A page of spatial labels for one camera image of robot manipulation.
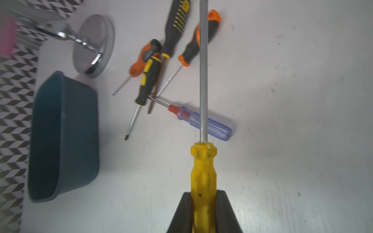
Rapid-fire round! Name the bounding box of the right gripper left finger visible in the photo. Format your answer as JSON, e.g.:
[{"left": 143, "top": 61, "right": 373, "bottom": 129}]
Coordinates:
[{"left": 166, "top": 192, "right": 192, "bottom": 233}]

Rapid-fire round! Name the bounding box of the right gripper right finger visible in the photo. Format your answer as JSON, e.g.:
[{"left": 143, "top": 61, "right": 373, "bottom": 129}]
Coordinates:
[{"left": 215, "top": 190, "right": 243, "bottom": 233}]

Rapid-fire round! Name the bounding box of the yellow handle screwdriver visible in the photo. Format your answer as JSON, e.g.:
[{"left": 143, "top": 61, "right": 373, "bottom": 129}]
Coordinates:
[{"left": 191, "top": 1, "right": 217, "bottom": 233}]

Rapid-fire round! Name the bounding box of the teal plastic storage box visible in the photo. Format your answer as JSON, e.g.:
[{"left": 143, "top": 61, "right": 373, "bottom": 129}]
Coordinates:
[{"left": 27, "top": 71, "right": 100, "bottom": 203}]

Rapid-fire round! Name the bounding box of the black yellow phillips screwdriver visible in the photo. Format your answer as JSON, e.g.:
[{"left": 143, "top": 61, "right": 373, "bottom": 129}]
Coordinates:
[{"left": 125, "top": 53, "right": 162, "bottom": 141}]

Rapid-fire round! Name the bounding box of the orange black short screwdriver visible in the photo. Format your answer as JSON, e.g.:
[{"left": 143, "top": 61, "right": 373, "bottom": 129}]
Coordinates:
[{"left": 155, "top": 10, "right": 221, "bottom": 97}]

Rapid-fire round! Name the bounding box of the black yellow long screwdriver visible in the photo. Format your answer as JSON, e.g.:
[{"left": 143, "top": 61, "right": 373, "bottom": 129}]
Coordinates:
[{"left": 150, "top": 0, "right": 191, "bottom": 98}]

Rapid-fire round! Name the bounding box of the chrome glass holder stand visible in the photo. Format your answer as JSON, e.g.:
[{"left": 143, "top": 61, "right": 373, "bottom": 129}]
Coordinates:
[{"left": 0, "top": 2, "right": 116, "bottom": 79}]

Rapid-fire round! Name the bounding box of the pink plastic wine glass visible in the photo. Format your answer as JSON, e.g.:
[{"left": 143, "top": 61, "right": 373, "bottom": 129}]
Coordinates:
[{"left": 1, "top": 12, "right": 17, "bottom": 57}]

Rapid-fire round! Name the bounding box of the blue transparent handle screwdriver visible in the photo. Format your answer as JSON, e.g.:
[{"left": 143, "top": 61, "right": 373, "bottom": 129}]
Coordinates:
[{"left": 147, "top": 95, "right": 234, "bottom": 142}]

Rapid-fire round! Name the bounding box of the small orange handle screwdriver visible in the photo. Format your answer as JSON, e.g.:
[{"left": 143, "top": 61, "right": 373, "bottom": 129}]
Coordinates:
[{"left": 112, "top": 39, "right": 162, "bottom": 96}]

